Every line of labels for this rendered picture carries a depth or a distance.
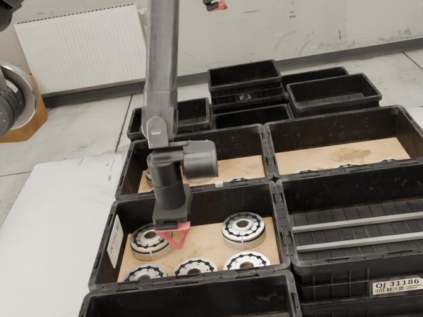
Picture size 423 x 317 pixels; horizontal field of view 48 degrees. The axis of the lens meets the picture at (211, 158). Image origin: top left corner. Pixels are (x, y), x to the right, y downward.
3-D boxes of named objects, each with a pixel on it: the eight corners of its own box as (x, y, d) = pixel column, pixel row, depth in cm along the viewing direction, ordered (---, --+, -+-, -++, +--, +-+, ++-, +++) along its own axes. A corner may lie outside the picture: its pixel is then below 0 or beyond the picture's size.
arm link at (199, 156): (153, 121, 92) (145, 117, 84) (212, 114, 92) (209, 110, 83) (160, 182, 92) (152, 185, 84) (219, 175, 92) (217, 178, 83)
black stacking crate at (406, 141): (279, 217, 120) (275, 180, 115) (267, 157, 146) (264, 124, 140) (439, 197, 117) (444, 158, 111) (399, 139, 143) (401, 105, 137)
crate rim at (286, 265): (89, 299, 93) (85, 290, 92) (115, 207, 119) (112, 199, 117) (293, 277, 90) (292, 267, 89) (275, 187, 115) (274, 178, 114)
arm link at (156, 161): (146, 145, 88) (143, 163, 84) (183, 141, 88) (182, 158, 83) (153, 175, 92) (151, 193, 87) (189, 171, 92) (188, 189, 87)
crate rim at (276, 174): (275, 187, 115) (274, 178, 114) (264, 129, 141) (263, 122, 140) (444, 165, 112) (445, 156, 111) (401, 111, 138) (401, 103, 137)
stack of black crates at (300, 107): (301, 188, 242) (296, 109, 219) (291, 158, 268) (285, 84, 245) (380, 177, 240) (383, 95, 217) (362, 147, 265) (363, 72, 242)
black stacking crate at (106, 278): (102, 331, 98) (87, 292, 92) (125, 236, 123) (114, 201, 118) (295, 311, 95) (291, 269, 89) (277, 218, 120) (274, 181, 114)
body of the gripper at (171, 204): (191, 190, 97) (185, 160, 93) (187, 224, 89) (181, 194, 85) (159, 192, 98) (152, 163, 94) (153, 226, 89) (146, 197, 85)
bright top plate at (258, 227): (220, 242, 109) (220, 240, 108) (223, 215, 117) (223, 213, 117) (264, 239, 107) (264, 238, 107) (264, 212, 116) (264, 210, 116)
